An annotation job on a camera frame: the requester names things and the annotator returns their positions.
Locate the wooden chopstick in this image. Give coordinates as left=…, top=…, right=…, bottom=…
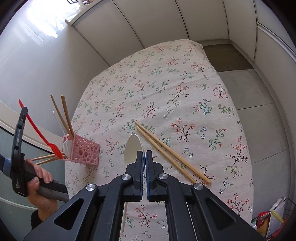
left=61, top=95, right=74, bottom=139
left=36, top=157, right=60, bottom=165
left=50, top=95, right=73, bottom=140
left=136, top=126, right=195, bottom=184
left=135, top=121, right=211, bottom=184
left=32, top=154, right=59, bottom=161

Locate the white plastic spoon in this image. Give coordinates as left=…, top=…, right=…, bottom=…
left=121, top=133, right=145, bottom=233

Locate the red plastic spoon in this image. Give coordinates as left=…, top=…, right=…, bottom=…
left=17, top=99, right=64, bottom=160

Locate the pink plastic utensil basket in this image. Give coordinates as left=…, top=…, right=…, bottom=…
left=63, top=134, right=100, bottom=166

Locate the person's left hand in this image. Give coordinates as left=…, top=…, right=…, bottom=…
left=24, top=158, right=60, bottom=222

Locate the floral tablecloth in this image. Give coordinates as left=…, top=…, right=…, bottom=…
left=64, top=39, right=254, bottom=241

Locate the red snack packaging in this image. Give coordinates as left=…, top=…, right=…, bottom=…
left=250, top=196, right=293, bottom=241

